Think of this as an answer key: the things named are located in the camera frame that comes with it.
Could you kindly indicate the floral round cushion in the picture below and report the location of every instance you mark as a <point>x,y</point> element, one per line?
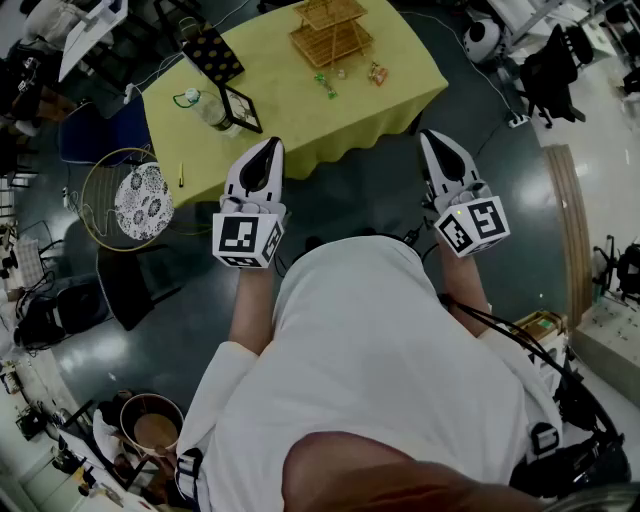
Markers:
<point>142,200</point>

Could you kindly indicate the white power strip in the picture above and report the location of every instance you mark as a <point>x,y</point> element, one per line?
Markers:
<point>518,120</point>

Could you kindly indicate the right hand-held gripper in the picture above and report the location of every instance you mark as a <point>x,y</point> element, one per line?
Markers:
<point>480,220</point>

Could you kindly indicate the green candy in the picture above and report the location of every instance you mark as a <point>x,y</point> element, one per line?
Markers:
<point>325,86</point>

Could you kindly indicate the yellow tablecloth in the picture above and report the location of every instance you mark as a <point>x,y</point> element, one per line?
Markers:
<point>300,115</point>

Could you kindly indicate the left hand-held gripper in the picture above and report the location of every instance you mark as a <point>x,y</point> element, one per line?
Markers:
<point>240,235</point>

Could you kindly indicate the two-tier wicker basket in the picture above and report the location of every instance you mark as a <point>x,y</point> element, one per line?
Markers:
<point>330,45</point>

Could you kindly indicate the yellow pen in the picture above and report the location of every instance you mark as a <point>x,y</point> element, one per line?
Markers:
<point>181,175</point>

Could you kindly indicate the blue chair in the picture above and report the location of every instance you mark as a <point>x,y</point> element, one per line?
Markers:
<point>100,135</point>

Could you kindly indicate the clear plastic bottle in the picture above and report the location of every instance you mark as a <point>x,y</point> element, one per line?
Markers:
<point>210,110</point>

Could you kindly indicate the black deer picture frame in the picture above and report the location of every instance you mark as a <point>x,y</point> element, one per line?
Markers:
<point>240,107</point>

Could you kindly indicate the black office chair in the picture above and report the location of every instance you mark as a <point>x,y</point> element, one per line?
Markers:
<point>547,75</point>
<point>80,305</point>

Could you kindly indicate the white black round robot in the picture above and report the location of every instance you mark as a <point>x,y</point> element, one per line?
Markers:
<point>482,40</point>

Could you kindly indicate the person's left forearm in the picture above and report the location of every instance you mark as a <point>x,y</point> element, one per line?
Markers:
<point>250,310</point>

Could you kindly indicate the orange snack packet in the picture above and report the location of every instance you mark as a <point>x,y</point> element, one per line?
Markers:
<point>378,75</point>

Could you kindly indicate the white desk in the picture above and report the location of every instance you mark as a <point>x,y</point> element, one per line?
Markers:
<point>90,35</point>

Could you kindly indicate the person's right forearm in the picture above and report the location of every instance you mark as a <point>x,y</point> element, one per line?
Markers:
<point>465,285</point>

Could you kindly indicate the person's white shirt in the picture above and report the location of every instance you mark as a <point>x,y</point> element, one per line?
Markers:
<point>375,350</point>

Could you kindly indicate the black gift bag gold dots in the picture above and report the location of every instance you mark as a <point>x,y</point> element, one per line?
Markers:
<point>215,57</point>

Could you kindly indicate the black waist pack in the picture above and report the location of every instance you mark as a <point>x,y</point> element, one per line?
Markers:
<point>575,465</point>

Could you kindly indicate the white power adapter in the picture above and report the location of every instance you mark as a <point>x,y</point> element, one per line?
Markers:
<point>130,93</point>

